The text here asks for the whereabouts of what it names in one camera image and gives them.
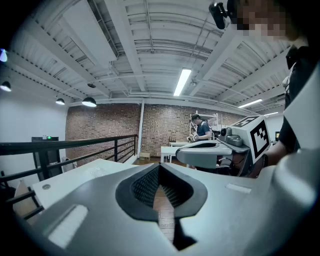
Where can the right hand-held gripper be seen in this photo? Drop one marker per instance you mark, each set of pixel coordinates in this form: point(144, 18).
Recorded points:
point(260, 140)

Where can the person's head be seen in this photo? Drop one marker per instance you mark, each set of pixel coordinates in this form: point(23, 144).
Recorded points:
point(265, 20)

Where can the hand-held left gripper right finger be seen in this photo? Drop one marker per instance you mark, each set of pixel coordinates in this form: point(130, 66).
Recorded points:
point(225, 212)

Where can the round metal table grommet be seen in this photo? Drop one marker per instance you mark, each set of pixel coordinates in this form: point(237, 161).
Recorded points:
point(46, 186)

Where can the dark door with green sign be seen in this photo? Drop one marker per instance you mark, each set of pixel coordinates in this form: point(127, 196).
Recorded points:
point(53, 155)

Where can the person's right forearm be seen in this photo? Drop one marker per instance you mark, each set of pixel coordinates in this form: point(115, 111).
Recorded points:
point(277, 152)

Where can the white pillar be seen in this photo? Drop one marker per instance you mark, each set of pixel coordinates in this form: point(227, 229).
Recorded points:
point(141, 130)

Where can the dark round ceiling fixture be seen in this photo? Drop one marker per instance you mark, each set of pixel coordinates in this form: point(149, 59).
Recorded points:
point(91, 85)

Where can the fluorescent tube light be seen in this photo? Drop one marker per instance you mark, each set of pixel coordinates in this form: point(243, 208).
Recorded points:
point(182, 82)
point(271, 114)
point(250, 103)

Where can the black head-worn camera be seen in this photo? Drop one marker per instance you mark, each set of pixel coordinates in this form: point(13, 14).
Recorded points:
point(220, 15)

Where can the white side table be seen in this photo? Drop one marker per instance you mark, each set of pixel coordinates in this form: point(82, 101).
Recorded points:
point(166, 150)
point(180, 143)

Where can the metal wristwatch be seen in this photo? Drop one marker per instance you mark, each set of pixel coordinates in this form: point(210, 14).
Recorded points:
point(265, 160)

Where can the black metal railing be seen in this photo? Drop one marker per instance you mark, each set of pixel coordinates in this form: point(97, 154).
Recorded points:
point(75, 143)

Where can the person's black shirt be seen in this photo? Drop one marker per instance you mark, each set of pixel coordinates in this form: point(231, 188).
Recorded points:
point(302, 100)

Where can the light wooden desk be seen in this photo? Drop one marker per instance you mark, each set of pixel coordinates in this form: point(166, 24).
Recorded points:
point(23, 197)

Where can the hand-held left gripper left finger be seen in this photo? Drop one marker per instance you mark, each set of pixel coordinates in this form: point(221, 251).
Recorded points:
point(95, 225)

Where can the black dome ceiling lamp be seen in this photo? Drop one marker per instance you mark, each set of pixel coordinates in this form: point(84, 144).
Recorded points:
point(3, 55)
point(89, 102)
point(60, 101)
point(5, 86)

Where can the cardboard box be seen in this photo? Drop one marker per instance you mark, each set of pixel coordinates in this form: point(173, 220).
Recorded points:
point(144, 156)

